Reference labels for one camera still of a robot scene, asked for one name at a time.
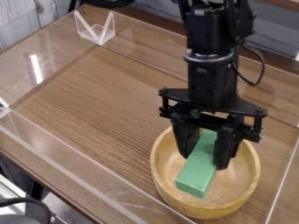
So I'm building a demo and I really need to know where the black metal bracket with bolt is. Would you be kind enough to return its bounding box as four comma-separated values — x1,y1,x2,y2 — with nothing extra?
24,203,69,224

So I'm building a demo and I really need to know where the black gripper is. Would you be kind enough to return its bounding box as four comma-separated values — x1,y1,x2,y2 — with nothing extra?
159,56,267,171

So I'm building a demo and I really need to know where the light wooden bowl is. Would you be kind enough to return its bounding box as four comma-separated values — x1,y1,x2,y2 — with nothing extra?
151,128,260,220

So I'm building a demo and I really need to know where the black cable lower left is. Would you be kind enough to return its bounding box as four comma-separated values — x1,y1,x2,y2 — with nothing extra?
0,197,59,224

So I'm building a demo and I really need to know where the green rectangular block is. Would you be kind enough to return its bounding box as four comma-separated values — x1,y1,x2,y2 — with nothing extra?
173,129,216,199

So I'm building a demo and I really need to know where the clear acrylic enclosure wall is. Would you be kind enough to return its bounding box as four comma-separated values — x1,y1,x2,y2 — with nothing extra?
0,16,299,224

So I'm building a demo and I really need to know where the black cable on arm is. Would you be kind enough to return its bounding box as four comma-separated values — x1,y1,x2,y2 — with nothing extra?
229,40,267,87

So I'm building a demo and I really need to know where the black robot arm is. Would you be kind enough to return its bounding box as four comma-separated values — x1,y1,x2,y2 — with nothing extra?
159,0,267,170

